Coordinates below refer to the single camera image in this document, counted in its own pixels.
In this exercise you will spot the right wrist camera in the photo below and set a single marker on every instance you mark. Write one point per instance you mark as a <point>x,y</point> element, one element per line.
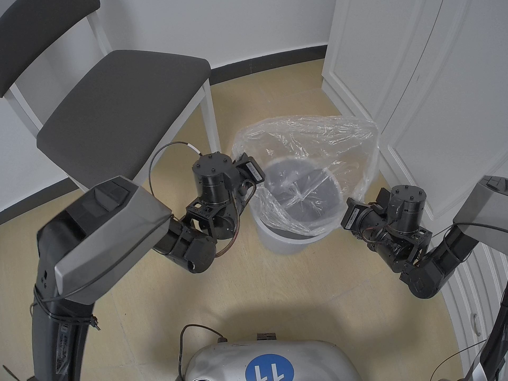
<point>383,199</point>

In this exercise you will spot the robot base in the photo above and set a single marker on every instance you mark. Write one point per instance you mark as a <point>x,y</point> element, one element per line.
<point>222,363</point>

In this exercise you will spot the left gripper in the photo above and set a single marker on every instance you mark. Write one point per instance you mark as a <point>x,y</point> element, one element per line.
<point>254,171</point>

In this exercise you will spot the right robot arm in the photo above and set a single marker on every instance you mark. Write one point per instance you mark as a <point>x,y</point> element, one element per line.
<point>408,208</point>

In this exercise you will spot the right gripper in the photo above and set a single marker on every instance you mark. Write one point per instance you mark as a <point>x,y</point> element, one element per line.
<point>369,220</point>

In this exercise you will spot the clear plastic bag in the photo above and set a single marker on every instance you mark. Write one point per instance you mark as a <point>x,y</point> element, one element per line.
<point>317,133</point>

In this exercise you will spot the white chair grey seat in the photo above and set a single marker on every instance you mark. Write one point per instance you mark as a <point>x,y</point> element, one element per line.
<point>119,93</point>

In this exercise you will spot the white wardrobe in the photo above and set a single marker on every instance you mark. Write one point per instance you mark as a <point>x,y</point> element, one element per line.
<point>397,54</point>

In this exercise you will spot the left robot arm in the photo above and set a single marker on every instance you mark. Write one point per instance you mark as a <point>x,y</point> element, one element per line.
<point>103,232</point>

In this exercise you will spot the white trash bin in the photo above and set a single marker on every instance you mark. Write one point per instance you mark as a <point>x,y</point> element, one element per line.
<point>277,244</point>

